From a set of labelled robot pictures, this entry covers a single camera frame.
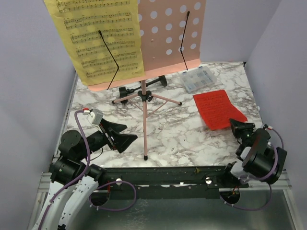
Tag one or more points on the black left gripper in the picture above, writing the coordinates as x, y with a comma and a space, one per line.
121, 141

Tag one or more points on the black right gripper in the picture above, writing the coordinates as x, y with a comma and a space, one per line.
246, 129

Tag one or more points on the red paper sheet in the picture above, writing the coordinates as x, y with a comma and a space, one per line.
216, 109

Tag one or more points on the pink perforated music stand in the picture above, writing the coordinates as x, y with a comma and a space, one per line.
171, 39

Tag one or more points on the yellow sheet music page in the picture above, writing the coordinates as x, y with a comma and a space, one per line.
102, 38

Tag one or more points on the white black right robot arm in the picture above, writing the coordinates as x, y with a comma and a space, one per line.
257, 158

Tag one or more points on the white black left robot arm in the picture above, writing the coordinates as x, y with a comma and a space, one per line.
74, 178

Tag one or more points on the clear plastic compartment box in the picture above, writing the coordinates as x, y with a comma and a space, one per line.
198, 78

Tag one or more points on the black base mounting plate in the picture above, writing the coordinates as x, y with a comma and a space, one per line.
161, 182

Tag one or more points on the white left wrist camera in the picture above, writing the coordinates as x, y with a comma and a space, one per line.
94, 116

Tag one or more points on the aluminium frame rail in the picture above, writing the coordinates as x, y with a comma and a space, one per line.
282, 183

